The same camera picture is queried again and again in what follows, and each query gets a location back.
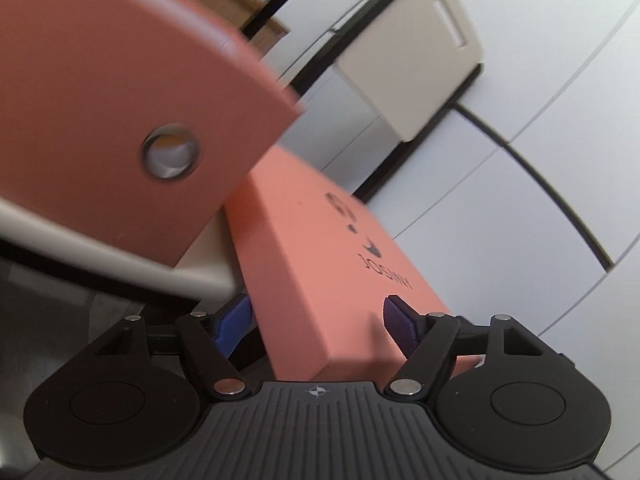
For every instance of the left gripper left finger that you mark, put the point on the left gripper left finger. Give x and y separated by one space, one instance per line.
138 390

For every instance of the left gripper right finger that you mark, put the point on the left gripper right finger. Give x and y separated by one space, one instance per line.
498 393

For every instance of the salmon pink box lid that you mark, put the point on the salmon pink box lid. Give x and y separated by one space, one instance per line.
318 266

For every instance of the left beige folding chair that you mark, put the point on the left beige folding chair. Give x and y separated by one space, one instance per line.
100 264

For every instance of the beige folding chair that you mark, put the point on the beige folding chair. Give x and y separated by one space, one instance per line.
100 264
378 84

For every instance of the right beige folding chair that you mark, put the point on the right beige folding chair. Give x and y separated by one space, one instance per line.
378 84

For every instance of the wooden nightstand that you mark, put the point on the wooden nightstand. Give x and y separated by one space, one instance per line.
225 0

